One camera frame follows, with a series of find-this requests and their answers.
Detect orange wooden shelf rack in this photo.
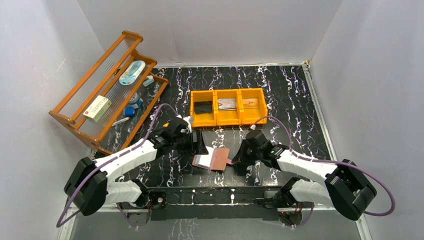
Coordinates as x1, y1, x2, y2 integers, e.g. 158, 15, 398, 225
49, 30, 169, 154

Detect white green medicine box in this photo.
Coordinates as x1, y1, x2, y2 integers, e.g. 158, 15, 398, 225
82, 95, 112, 122

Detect card stack middle bin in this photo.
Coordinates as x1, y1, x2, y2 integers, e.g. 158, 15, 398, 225
217, 98, 237, 111

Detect blue round cap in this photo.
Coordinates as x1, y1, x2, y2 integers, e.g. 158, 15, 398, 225
123, 107, 136, 118

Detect white orange marker pen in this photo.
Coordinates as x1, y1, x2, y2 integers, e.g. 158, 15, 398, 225
111, 117, 130, 127

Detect yellow three-compartment bin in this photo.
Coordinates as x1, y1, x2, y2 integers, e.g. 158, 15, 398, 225
190, 88, 268, 127

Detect pink leather card holder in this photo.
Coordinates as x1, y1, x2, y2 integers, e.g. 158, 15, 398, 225
192, 146, 232, 171

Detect card in right bin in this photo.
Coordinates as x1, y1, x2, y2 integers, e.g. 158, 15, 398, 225
242, 98, 259, 109

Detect black metal base rail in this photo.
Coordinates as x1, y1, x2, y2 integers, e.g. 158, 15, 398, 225
64, 185, 365, 223

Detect blue white tape roll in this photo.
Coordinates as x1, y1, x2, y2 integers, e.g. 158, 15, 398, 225
128, 92, 143, 109

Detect blue white toothbrush package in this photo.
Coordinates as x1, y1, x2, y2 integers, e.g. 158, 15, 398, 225
118, 60, 146, 86

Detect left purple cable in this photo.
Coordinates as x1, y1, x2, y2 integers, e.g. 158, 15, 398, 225
55, 103, 180, 229

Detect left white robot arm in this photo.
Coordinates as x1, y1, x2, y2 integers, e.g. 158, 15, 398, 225
64, 116, 209, 216

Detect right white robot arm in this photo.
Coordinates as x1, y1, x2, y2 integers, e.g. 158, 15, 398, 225
231, 129, 377, 221

